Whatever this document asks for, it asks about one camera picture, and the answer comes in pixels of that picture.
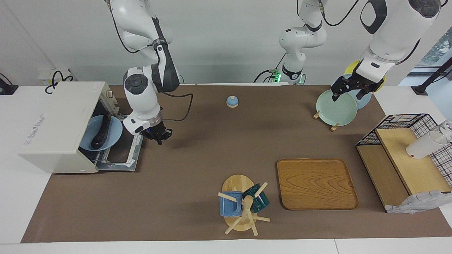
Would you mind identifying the glass oven door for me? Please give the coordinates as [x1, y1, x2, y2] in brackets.
[95, 113, 143, 172]

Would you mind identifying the light blue serving plate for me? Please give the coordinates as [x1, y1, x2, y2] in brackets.
[79, 115, 123, 151]

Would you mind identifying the dark purple eggplant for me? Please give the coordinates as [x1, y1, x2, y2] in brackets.
[91, 115, 112, 149]

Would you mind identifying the white toaster oven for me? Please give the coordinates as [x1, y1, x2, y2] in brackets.
[18, 82, 143, 174]

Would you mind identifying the light blue racked plate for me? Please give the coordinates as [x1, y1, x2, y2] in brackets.
[344, 74, 372, 110]

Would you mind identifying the pale green plate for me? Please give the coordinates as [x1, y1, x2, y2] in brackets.
[316, 89, 358, 126]

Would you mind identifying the yellow plate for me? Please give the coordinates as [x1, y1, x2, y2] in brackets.
[344, 60, 386, 93]

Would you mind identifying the wooden plate rack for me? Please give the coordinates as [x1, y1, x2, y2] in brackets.
[313, 110, 340, 132]

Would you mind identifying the brown table mat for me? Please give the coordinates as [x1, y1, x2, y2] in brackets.
[21, 85, 452, 243]

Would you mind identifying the black stand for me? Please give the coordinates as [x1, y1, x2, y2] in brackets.
[411, 56, 452, 96]

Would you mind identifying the white cup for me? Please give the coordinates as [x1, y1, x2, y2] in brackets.
[406, 131, 449, 159]

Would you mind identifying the wooden mug tree stand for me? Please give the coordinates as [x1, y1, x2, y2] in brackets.
[218, 175, 270, 236]

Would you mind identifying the wooden tray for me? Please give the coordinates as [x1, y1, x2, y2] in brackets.
[276, 159, 359, 211]

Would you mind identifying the clear glass cup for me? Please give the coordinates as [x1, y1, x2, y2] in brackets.
[440, 120, 452, 141]

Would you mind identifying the blue mug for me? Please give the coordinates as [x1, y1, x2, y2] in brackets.
[219, 191, 243, 217]

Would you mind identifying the dark green mug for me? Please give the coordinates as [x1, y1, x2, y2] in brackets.
[242, 183, 270, 213]

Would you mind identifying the white patterned cloth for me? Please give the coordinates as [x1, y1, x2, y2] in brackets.
[387, 190, 452, 214]

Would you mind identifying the white power strip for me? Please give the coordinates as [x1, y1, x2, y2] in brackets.
[38, 69, 77, 86]

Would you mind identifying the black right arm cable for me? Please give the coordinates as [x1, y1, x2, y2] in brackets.
[106, 0, 193, 122]

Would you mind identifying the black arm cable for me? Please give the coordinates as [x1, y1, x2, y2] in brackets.
[106, 0, 193, 122]
[296, 0, 361, 27]

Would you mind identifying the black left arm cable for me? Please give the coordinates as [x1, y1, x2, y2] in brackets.
[296, 0, 361, 27]

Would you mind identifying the wooden shelf with wire mesh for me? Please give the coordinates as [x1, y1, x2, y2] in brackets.
[356, 114, 452, 214]

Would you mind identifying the black coiled power cable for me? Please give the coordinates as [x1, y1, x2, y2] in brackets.
[45, 71, 75, 94]

